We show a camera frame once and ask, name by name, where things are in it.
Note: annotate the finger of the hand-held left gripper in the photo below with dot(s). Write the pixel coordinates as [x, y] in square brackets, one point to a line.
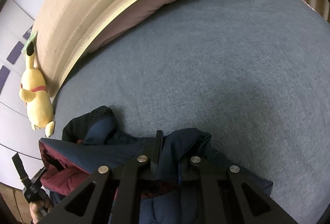
[20, 168]

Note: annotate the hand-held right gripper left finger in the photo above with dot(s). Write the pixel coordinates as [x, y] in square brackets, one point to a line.
[157, 146]

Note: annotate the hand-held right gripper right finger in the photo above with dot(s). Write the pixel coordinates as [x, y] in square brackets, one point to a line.
[206, 175]

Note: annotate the navy puffer jacket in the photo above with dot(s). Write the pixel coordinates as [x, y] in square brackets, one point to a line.
[123, 146]

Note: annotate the person's left hand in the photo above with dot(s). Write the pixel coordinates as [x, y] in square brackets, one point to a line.
[36, 213]

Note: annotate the yellow plush toy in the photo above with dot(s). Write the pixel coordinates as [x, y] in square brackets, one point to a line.
[36, 100]

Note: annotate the grey bed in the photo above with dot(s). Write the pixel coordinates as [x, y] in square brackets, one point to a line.
[219, 58]

